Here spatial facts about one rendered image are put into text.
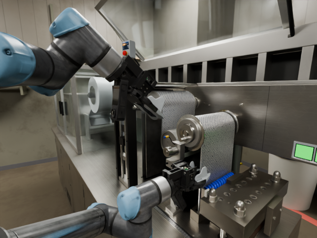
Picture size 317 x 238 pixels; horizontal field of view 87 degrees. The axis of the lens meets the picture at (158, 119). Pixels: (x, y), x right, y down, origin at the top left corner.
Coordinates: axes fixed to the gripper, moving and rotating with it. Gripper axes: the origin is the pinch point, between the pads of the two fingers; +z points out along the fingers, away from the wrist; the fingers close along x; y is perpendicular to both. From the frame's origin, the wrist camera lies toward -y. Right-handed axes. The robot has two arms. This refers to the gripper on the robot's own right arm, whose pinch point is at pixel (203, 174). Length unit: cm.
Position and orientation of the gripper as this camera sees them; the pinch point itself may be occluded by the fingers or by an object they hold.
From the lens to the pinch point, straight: 72.6
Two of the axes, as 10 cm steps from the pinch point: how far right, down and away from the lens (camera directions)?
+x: -6.1, -1.4, 7.8
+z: 7.9, -1.1, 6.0
